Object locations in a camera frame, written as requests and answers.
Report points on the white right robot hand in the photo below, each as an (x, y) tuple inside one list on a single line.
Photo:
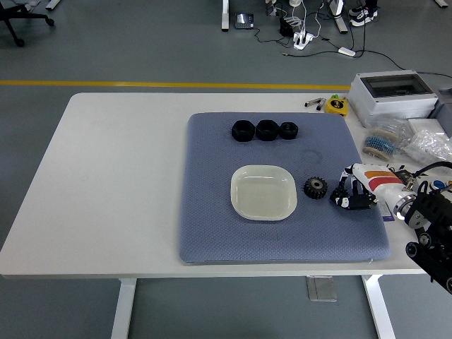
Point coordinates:
[(379, 180)]

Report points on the large black gear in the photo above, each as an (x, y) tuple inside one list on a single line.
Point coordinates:
[(314, 189)]

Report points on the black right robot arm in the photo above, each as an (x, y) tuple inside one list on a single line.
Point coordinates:
[(431, 208)]

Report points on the grey push-button control box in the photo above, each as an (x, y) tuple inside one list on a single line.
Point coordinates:
[(438, 184)]

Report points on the flat white box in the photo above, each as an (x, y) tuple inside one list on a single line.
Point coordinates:
[(425, 125)]

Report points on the grey device box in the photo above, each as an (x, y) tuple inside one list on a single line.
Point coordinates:
[(444, 113)]

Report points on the small black hex nut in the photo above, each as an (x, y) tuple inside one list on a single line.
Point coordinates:
[(289, 131)]

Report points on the large black hex nut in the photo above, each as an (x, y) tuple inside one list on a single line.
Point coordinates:
[(267, 130), (242, 131)]

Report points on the black charger box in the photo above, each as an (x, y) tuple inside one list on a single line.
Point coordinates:
[(286, 26)]

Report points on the clear bag of blue resistors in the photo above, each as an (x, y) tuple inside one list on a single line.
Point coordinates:
[(381, 143)]

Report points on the yellow tape measure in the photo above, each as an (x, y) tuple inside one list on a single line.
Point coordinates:
[(336, 106)]

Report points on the small black marker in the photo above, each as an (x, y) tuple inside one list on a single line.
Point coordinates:
[(320, 105)]

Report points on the small silver connector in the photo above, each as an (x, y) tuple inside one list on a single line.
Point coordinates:
[(310, 103)]

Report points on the white square dish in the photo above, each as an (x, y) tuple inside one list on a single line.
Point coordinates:
[(263, 194)]

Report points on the metal floor plate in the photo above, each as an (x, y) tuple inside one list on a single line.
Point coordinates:
[(321, 289)]

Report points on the white table leg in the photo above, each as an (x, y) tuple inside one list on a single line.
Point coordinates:
[(379, 307), (123, 307)]

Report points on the white power adapter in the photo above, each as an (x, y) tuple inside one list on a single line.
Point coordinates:
[(347, 51)]

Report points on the white power strip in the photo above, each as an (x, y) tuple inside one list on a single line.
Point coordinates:
[(303, 39)]

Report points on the person's white black sneaker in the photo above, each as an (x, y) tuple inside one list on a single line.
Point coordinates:
[(362, 17)]

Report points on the white background desk leg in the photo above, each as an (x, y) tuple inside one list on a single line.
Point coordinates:
[(339, 17), (225, 16)]

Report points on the blue-grey textured mat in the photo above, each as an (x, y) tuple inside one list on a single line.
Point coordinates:
[(212, 212)]

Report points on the black office chair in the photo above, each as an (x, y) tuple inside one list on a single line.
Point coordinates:
[(14, 17)]

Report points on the grey electrical enclosure box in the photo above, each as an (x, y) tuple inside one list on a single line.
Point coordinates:
[(392, 102)]

